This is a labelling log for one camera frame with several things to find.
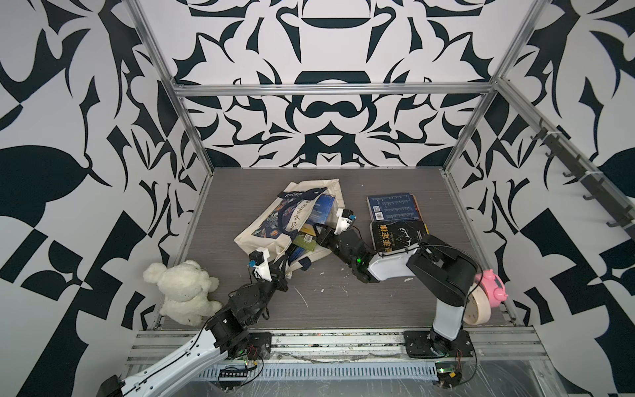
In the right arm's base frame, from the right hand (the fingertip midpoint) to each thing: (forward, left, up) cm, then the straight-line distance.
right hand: (311, 221), depth 86 cm
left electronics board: (-42, +23, -16) cm, 50 cm away
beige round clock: (-28, -47, -3) cm, 55 cm away
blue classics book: (+14, -33, -12) cm, 37 cm away
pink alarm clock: (-21, -55, -4) cm, 59 cm away
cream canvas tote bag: (-3, +12, +2) cm, 13 cm away
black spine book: (0, -31, -10) cm, 33 cm away
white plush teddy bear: (-24, +33, +5) cm, 41 cm away
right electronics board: (-43, -39, -15) cm, 59 cm away
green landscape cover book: (-5, +2, -4) cm, 7 cm away
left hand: (-12, +9, +2) cm, 15 cm away
